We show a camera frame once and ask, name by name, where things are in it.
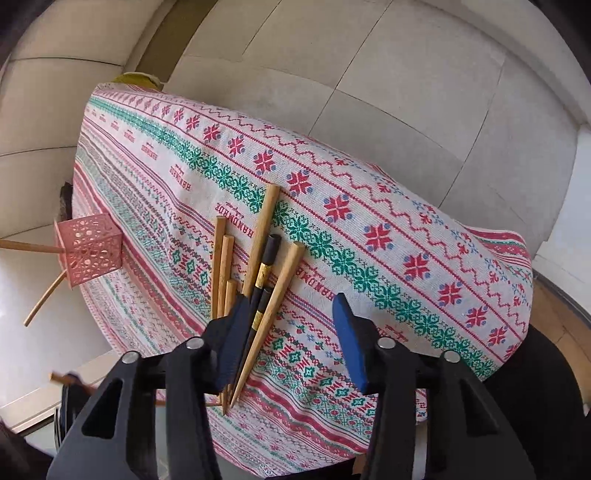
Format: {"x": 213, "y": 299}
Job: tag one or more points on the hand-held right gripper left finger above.
{"x": 235, "y": 332}

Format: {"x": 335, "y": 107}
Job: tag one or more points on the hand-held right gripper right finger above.
{"x": 351, "y": 341}

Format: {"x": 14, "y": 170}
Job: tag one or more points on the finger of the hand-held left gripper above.
{"x": 74, "y": 406}

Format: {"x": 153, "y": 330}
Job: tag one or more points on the black chopstick with gold band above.
{"x": 258, "y": 304}
{"x": 271, "y": 251}

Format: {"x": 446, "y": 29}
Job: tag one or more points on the pink perforated utensil holder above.
{"x": 92, "y": 249}

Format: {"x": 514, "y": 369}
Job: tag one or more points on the patterned red green tablecloth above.
{"x": 369, "y": 194}

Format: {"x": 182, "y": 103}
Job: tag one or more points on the person's black clothing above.
{"x": 545, "y": 378}

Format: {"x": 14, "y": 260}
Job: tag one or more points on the yellow-green cloth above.
{"x": 136, "y": 79}

